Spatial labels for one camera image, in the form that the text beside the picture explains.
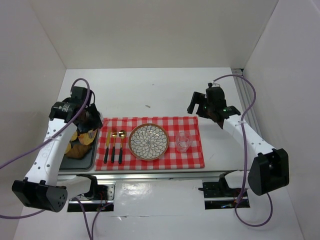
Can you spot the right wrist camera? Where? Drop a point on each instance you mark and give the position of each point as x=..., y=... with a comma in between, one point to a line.
x=216, y=97

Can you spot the gold knife black handle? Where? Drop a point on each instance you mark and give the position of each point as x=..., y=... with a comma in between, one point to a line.
x=107, y=144

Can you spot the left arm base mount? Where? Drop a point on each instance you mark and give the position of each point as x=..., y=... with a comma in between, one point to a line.
x=102, y=199

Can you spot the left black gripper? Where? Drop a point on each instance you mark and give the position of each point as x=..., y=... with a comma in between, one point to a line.
x=92, y=120

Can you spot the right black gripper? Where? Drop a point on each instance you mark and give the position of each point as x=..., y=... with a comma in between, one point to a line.
x=200, y=105

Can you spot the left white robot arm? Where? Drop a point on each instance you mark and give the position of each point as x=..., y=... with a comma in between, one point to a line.
x=39, y=188

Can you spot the dark grey baking tray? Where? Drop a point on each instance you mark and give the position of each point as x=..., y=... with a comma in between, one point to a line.
x=71, y=164

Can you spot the clear drinking glass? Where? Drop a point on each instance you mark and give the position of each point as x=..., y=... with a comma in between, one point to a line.
x=183, y=141

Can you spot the aluminium table edge rail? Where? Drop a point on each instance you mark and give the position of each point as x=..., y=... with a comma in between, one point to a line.
x=157, y=175

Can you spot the flower pattern ceramic plate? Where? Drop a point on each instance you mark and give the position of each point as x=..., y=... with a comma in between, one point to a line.
x=148, y=141

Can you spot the brown croissant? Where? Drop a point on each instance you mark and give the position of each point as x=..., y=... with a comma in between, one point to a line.
x=78, y=151

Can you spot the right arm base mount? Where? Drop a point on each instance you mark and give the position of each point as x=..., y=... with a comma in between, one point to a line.
x=218, y=195

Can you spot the gold spoon black handle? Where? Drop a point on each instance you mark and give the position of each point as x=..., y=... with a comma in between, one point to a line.
x=122, y=135

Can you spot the gold fork black handle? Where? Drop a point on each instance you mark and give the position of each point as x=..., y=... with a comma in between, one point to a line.
x=114, y=136

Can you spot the round yellow bread roll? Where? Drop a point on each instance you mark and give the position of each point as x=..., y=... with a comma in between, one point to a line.
x=68, y=148

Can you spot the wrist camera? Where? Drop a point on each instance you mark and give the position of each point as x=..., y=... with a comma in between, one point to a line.
x=216, y=97
x=78, y=95

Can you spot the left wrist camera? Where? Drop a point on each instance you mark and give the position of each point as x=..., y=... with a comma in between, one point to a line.
x=78, y=95

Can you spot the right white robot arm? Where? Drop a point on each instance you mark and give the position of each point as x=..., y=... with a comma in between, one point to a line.
x=267, y=168

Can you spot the red white checkered cloth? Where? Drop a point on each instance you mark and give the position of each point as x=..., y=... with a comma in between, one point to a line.
x=193, y=158

